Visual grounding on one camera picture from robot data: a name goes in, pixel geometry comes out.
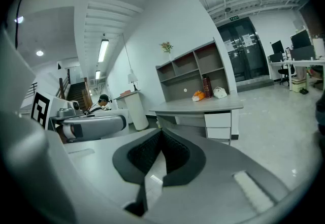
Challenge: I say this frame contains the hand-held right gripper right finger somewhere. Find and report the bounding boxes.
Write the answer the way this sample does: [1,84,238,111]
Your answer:
[147,128,290,224]

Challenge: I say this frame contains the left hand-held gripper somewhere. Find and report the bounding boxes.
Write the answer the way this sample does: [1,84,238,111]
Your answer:
[30,92,127,142]

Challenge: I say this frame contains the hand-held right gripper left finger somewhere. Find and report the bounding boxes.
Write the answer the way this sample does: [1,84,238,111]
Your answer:
[50,127,163,218]

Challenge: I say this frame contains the grey wooden desk hutch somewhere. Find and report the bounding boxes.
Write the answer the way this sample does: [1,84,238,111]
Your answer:
[155,37,231,103]

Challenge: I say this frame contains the grey desk with drawers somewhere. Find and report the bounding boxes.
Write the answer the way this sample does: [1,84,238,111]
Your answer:
[149,93,244,146]

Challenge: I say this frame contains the white office desk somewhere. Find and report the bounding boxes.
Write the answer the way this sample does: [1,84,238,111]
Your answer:
[268,58,325,91]

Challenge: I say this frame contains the black computer monitor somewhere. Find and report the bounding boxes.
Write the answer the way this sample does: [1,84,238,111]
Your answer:
[271,40,285,55]
[290,29,312,50]

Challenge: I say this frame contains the white round side table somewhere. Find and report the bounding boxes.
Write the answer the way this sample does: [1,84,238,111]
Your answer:
[113,90,150,132]

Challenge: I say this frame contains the wooden staircase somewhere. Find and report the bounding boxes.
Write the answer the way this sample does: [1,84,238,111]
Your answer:
[55,69,90,112]

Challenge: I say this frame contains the white shade table lamp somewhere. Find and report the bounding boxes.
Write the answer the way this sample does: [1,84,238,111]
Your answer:
[126,68,140,91]

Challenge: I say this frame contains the orange tissue pack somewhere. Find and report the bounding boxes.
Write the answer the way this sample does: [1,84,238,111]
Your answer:
[192,90,206,102]

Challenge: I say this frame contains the white tissue pack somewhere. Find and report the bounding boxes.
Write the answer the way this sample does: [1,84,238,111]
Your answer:
[212,86,228,99]

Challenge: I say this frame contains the artificial flower bouquet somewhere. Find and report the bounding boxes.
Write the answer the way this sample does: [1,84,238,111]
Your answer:
[159,41,174,54]

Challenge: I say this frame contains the brown bottle with white cap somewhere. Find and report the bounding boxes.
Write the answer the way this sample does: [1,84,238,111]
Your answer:
[202,77,213,99]

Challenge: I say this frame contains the pale yellow storage box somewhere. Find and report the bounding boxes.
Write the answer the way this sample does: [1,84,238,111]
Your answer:
[291,77,307,93]

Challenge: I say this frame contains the black office chair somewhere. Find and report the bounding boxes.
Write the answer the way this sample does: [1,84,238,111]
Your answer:
[277,47,296,87]

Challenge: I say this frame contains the black double door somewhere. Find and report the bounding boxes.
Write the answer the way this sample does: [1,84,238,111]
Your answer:
[217,17,270,83]

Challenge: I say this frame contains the white paper roll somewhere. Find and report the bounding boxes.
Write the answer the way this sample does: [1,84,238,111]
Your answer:
[312,37,325,60]

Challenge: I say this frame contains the black headset cable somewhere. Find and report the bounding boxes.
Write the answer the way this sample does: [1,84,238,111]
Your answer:
[14,0,24,50]

